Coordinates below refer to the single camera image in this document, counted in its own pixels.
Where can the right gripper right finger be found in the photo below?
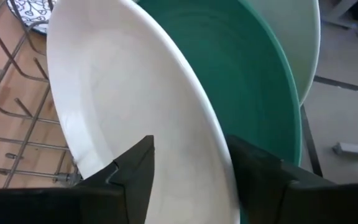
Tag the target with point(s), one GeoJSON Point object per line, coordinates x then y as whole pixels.
{"type": "Point", "coordinates": [291, 199]}

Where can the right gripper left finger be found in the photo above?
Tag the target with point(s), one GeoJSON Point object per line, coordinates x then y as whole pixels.
{"type": "Point", "coordinates": [110, 199]}

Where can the green plate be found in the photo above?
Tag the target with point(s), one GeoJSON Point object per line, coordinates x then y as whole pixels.
{"type": "Point", "coordinates": [244, 77]}

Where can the pale blue plate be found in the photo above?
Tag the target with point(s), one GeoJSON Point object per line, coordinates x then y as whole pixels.
{"type": "Point", "coordinates": [297, 37]}

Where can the blue white patterned plate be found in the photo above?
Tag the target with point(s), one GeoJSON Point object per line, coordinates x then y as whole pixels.
{"type": "Point", "coordinates": [31, 12]}

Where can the grey table leg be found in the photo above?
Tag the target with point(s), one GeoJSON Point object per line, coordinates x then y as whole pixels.
{"type": "Point", "coordinates": [356, 150]}

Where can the black aluminium table frame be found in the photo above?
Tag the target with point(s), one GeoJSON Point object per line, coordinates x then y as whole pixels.
{"type": "Point", "coordinates": [311, 146]}

